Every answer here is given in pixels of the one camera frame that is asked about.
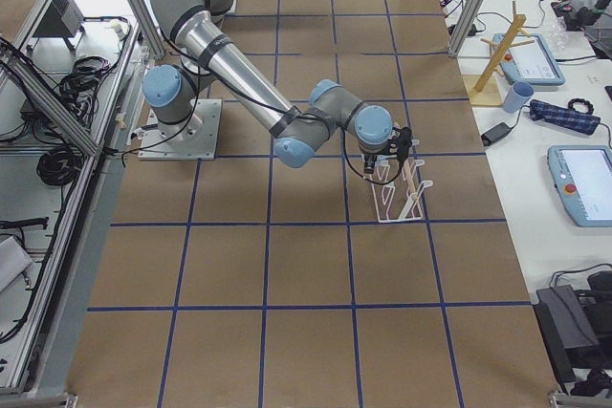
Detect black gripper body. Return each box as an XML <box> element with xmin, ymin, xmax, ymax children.
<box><xmin>361</xmin><ymin>149</ymin><xmax>382</xmax><ymax>175</ymax></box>

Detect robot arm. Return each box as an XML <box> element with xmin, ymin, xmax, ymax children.
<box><xmin>149</xmin><ymin>0</ymin><xmax>400</xmax><ymax>174</ymax></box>

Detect blue cup on desk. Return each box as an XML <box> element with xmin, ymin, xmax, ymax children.
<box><xmin>502</xmin><ymin>81</ymin><xmax>535</xmax><ymax>114</ymax></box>

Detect black power adapter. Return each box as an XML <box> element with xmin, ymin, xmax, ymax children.
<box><xmin>481</xmin><ymin>122</ymin><xmax>513</xmax><ymax>147</ymax></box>

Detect wooden mug tree stand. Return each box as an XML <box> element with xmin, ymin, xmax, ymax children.
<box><xmin>463</xmin><ymin>1</ymin><xmax>535</xmax><ymax>107</ymax></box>

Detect upper teach pendant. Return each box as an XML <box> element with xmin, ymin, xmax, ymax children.
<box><xmin>500</xmin><ymin>33</ymin><xmax>565</xmax><ymax>86</ymax></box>

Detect teach pendant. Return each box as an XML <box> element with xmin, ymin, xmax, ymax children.
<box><xmin>500</xmin><ymin>33</ymin><xmax>565</xmax><ymax>86</ymax></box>
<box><xmin>547</xmin><ymin>145</ymin><xmax>611</xmax><ymax>227</ymax></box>

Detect lower teach pendant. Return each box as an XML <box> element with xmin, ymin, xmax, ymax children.
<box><xmin>547</xmin><ymin>145</ymin><xmax>611</xmax><ymax>227</ymax></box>

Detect plaid fabric pouch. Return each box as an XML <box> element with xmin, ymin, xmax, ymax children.
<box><xmin>529</xmin><ymin>98</ymin><xmax>601</xmax><ymax>135</ymax></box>

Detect grey control box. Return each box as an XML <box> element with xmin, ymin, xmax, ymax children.
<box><xmin>33</xmin><ymin>0</ymin><xmax>84</xmax><ymax>52</ymax></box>

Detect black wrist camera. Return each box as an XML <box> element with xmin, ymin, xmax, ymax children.
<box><xmin>389</xmin><ymin>127</ymin><xmax>412</xmax><ymax>163</ymax></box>

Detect white wire cup rack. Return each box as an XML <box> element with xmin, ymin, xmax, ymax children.
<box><xmin>366</xmin><ymin>140</ymin><xmax>433</xmax><ymax>224</ymax></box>

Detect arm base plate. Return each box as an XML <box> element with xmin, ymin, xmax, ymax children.
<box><xmin>138</xmin><ymin>99</ymin><xmax>223</xmax><ymax>161</ymax></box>

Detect black bead bracelet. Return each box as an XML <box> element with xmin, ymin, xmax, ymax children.
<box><xmin>567</xmin><ymin>97</ymin><xmax>596</xmax><ymax>115</ymax></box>

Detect coiled black cables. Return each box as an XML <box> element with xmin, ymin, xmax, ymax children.
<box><xmin>36</xmin><ymin>144</ymin><xmax>80</xmax><ymax>188</ymax></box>

